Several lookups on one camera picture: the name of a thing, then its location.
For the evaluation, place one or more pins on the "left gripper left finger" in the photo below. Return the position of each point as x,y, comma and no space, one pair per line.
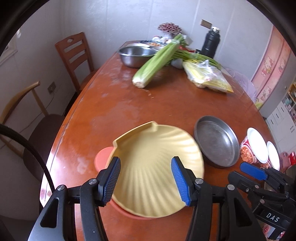
96,193

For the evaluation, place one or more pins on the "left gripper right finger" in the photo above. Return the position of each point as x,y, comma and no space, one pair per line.
195,193

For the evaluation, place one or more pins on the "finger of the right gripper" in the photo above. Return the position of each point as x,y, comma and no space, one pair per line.
250,187
253,171

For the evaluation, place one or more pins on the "pink plastic plate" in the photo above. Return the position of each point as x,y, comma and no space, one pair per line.
100,162

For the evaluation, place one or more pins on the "round metal pan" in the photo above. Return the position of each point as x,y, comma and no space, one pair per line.
217,142

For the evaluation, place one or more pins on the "yellow shell-shaped plate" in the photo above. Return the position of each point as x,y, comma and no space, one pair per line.
146,186

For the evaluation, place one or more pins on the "white bowl red pattern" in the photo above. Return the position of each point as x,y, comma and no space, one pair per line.
253,148

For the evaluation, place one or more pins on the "light wood curved chair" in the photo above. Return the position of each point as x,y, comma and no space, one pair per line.
37,117

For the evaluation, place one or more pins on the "yellow food plastic bag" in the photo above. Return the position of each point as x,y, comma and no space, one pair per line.
204,75

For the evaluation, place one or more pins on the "white foam net fruit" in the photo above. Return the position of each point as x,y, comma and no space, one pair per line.
177,63

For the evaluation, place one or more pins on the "green stalks bundle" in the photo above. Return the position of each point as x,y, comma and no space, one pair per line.
186,55

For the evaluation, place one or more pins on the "black thermos bottle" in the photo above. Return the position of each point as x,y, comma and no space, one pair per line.
211,42

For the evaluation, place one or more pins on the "large celery bunch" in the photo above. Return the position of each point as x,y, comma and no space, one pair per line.
144,75

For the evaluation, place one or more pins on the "stainless steel mixing bowl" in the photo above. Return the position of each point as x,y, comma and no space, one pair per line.
135,56

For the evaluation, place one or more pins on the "orange wooden slat chair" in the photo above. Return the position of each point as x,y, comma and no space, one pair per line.
74,51

